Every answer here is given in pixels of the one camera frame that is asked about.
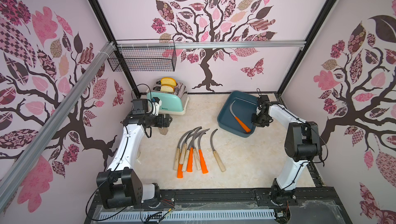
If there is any orange handle sickle boxed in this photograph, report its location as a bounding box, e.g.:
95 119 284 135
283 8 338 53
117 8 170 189
229 101 251 133

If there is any teal plastic storage box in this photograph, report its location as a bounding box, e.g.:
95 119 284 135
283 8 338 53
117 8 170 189
217 91 257 138

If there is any wooden handle sickle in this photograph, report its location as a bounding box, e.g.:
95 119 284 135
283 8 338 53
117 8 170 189
210 129 226 172
178 126 202 165
173 129 196 171
192 127 202 170

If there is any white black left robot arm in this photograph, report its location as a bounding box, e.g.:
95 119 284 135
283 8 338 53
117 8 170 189
96 114 172 209

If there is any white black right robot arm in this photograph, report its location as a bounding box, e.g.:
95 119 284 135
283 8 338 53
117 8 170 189
252 95 322 205

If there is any black lid spice jar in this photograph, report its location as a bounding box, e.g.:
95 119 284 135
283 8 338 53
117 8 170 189
158 128 169 135

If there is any mint green toaster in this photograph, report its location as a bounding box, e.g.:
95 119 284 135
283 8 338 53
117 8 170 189
147 80 189 115

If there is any pale bread slice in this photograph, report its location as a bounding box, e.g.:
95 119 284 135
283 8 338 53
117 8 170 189
160 84 175 93

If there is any yellow bread slice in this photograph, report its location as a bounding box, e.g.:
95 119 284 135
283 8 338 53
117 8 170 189
160 77 177 87

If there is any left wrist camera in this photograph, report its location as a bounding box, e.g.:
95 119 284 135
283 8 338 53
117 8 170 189
132 97 162 116

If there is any orange handle sickle middle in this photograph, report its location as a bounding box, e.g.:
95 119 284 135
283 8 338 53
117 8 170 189
186 127 202 172

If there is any orange handle sickle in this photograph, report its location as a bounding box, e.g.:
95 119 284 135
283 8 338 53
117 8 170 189
177 148 189 178
186 127 202 172
198 129 209 174

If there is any orange handle sickle lower left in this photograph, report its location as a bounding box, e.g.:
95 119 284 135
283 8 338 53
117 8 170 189
177 148 189 178

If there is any black wire basket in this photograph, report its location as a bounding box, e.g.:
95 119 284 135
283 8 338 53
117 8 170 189
108 39 177 72

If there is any orange handle sickle right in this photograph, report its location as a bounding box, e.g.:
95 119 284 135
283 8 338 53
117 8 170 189
198 129 209 174

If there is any aluminium rail back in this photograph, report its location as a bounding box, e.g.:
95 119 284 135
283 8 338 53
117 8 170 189
117 40 306 49

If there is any aluminium rail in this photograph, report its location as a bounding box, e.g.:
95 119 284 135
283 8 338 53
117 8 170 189
1 41 117 211
117 40 306 49

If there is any white vented cable duct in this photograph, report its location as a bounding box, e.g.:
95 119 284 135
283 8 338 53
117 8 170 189
99 209 276 224

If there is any aluminium rail left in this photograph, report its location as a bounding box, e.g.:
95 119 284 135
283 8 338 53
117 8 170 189
1 41 117 211

